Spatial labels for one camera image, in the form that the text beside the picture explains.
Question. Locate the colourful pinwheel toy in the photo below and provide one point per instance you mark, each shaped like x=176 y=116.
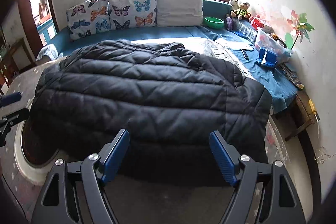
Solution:
x=300 y=29

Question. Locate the right butterfly print cushion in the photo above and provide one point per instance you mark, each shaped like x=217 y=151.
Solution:
x=125 y=14

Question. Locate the small wooden stool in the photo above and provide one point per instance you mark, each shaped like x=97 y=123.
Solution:
x=303 y=113

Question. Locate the purple small toy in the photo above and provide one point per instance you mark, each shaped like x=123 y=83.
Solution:
x=229 y=23

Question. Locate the butterfly print cushion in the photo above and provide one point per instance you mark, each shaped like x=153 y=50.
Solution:
x=88 y=18
x=125 y=14

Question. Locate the black remote control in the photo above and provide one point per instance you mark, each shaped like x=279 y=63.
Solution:
x=245 y=54

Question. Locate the left butterfly print cushion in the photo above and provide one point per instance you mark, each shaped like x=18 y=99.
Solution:
x=88 y=18

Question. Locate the grey star quilted mattress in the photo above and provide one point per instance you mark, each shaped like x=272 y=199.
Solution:
x=145 y=202

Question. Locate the black puffer down jacket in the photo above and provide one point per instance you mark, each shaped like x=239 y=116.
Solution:
x=169 y=99

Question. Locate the red toy box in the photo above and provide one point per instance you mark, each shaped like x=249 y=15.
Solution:
x=256 y=22

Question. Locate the plain white cushion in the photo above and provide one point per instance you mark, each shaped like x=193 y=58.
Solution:
x=179 y=13

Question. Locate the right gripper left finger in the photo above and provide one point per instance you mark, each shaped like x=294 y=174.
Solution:
x=58 y=201

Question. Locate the blue covered sofa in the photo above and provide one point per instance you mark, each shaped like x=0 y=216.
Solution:
x=196 y=38

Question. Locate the clear plastic toy bag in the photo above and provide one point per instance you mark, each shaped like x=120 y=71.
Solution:
x=263 y=40

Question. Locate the blue white cabinet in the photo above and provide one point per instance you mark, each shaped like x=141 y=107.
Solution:
x=46 y=31

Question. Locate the yellow green plush doll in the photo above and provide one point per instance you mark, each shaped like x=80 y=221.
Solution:
x=242 y=12

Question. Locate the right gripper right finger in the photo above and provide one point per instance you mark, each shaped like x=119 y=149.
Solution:
x=279 y=201

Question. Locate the wooden side table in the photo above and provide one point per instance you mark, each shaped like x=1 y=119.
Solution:
x=9 y=69

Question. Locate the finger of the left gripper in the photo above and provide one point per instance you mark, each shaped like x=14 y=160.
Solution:
x=7 y=122
x=10 y=99

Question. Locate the blue plastic stand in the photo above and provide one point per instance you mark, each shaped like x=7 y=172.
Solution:
x=266 y=59

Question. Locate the green plastic basin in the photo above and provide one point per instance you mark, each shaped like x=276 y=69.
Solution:
x=215 y=23

